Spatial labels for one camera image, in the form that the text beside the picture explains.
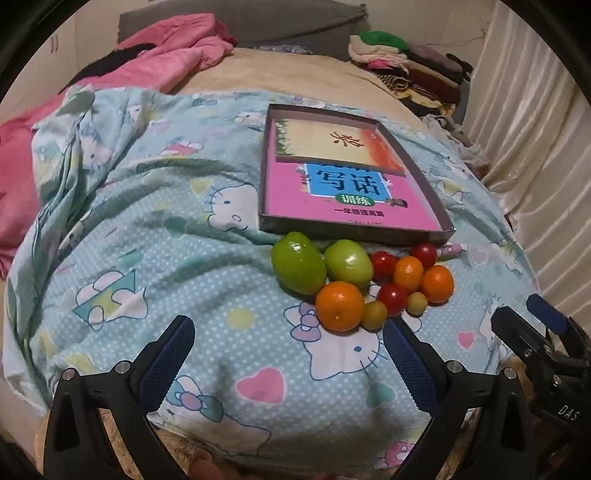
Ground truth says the beige and orange book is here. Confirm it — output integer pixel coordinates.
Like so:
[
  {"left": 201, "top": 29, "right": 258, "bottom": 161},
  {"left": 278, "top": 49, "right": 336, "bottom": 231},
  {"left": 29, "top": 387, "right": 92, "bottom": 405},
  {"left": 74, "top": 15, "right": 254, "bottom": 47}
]
[{"left": 272, "top": 117, "right": 407, "bottom": 178}]

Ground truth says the shallow grey cardboard box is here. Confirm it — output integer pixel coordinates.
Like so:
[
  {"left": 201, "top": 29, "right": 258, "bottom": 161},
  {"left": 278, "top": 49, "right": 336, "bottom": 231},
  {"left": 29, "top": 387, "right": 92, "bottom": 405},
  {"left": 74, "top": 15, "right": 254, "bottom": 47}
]
[{"left": 259, "top": 104, "right": 456, "bottom": 245}]

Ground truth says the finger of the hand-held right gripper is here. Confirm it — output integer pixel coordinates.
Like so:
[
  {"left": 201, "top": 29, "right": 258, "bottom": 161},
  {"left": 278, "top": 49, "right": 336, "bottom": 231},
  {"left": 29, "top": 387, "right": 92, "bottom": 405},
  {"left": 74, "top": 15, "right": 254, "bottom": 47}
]
[
  {"left": 527, "top": 294, "right": 591, "bottom": 356},
  {"left": 491, "top": 305, "right": 573, "bottom": 365}
]

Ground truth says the white wardrobe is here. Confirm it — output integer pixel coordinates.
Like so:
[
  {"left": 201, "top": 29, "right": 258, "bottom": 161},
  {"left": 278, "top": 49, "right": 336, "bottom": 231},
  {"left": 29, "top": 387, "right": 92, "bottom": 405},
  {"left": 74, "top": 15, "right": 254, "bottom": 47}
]
[{"left": 18, "top": 9, "right": 121, "bottom": 97}]

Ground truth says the beige bed sheet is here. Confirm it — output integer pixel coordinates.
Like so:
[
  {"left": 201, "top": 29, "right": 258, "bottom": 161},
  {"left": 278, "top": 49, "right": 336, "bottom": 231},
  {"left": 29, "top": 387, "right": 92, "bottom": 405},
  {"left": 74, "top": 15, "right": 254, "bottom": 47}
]
[{"left": 178, "top": 46, "right": 421, "bottom": 123}]

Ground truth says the grey padded headboard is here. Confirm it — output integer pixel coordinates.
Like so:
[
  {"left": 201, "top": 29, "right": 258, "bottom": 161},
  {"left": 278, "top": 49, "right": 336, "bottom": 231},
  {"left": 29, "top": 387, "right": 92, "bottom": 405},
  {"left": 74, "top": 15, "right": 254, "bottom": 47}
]
[{"left": 117, "top": 0, "right": 370, "bottom": 61}]

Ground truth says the light blue printed blanket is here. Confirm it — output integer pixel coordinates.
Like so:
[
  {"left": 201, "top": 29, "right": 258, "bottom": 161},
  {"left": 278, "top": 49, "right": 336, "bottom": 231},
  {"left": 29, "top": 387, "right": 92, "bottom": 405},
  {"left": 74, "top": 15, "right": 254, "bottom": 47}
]
[{"left": 4, "top": 85, "right": 541, "bottom": 467}]

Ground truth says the black garment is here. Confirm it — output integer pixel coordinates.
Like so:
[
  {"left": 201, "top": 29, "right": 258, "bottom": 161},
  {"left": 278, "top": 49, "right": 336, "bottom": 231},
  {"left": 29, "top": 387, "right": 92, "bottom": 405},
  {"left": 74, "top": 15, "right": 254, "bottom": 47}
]
[{"left": 65, "top": 39, "right": 153, "bottom": 88}]

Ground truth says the small orange mandarin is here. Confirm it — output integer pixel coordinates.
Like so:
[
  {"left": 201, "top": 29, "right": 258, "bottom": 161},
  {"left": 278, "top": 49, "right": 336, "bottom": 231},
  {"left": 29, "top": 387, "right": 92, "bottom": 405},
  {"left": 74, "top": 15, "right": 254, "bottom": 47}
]
[
  {"left": 315, "top": 281, "right": 365, "bottom": 333},
  {"left": 420, "top": 265, "right": 455, "bottom": 304},
  {"left": 393, "top": 255, "right": 424, "bottom": 294}
]

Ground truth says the red cherry tomato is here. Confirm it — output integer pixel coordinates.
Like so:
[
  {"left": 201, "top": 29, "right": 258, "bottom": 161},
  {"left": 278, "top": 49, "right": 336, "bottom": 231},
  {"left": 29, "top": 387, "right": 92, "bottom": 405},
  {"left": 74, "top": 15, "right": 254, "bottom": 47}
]
[
  {"left": 369, "top": 250, "right": 398, "bottom": 282},
  {"left": 410, "top": 242, "right": 438, "bottom": 268},
  {"left": 375, "top": 282, "right": 408, "bottom": 318}
]

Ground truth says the pink quilt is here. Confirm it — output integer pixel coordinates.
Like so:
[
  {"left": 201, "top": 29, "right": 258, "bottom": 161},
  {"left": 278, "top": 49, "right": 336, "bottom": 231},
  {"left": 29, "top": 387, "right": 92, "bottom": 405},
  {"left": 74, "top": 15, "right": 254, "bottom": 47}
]
[{"left": 0, "top": 13, "right": 236, "bottom": 278}]

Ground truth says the pile of folded clothes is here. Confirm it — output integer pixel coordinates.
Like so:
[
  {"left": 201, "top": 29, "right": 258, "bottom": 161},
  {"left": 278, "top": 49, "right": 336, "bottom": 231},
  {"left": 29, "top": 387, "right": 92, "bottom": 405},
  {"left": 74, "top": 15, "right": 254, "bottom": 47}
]
[{"left": 347, "top": 30, "right": 475, "bottom": 118}]

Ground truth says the blue patterned pillow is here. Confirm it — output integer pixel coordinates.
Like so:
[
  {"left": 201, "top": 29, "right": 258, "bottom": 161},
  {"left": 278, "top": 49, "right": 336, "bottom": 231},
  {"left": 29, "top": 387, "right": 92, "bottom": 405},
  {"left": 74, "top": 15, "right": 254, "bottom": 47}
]
[{"left": 252, "top": 42, "right": 315, "bottom": 55}]

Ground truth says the pink book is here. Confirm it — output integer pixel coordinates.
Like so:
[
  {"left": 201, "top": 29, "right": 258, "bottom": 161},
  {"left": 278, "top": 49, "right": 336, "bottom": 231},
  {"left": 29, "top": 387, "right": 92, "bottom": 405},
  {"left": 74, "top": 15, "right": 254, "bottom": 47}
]
[{"left": 267, "top": 159, "right": 441, "bottom": 232}]

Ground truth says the cream curtain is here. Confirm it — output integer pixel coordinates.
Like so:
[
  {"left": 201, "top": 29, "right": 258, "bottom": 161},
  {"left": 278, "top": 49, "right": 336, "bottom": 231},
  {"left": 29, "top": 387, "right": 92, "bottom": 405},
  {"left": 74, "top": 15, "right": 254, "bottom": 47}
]
[{"left": 462, "top": 0, "right": 591, "bottom": 324}]

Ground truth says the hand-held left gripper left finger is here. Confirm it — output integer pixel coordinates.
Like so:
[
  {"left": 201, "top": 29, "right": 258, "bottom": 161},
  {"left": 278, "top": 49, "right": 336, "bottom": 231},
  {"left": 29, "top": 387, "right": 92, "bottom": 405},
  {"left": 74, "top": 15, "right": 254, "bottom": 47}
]
[{"left": 44, "top": 315, "right": 197, "bottom": 480}]

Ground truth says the green jujube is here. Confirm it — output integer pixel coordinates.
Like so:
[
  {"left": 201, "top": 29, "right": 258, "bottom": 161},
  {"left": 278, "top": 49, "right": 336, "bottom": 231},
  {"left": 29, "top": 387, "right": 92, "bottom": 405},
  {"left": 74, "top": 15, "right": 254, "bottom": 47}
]
[
  {"left": 323, "top": 239, "right": 375, "bottom": 286},
  {"left": 271, "top": 232, "right": 328, "bottom": 296}
]

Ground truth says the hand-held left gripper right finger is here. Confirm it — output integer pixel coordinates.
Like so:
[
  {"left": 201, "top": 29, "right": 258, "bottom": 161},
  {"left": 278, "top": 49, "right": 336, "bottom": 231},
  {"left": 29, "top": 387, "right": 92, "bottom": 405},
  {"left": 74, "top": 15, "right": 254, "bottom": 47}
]
[{"left": 382, "top": 318, "right": 550, "bottom": 480}]

